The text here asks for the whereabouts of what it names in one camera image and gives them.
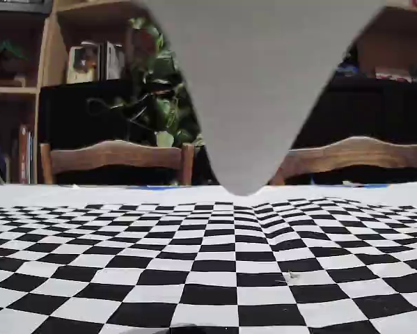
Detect black cabinet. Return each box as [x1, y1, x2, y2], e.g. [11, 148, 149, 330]
[37, 77, 417, 185]

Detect green leafy plant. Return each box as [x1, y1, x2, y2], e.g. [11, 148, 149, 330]
[127, 16, 206, 148]

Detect dark blue poster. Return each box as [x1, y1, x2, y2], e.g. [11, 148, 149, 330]
[333, 51, 361, 77]

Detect red books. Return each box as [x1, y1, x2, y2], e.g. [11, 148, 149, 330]
[17, 123, 38, 184]

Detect black white books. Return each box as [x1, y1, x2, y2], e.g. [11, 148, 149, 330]
[98, 40, 126, 81]

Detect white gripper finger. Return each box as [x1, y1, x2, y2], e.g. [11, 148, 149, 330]
[138, 0, 386, 198]

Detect small green bonsai model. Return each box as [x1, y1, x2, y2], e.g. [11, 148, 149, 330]
[0, 38, 31, 83]

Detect white picture book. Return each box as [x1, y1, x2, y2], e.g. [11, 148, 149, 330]
[67, 42, 100, 84]

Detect black white checkered mat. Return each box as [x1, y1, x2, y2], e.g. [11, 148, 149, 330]
[0, 183, 417, 334]

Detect red white flat object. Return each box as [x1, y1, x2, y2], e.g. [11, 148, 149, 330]
[374, 67, 415, 82]

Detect light wooden shelf unit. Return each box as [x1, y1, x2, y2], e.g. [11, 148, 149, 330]
[40, 0, 417, 86]

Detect dark wooden bookshelf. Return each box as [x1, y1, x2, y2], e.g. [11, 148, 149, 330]
[0, 0, 52, 185]

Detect wooden chair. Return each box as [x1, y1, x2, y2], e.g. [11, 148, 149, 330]
[269, 135, 417, 186]
[39, 138, 195, 186]

